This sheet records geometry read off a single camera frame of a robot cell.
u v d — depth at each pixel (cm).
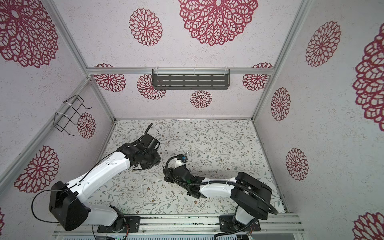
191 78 95
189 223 76
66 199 39
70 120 77
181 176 61
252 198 43
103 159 53
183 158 75
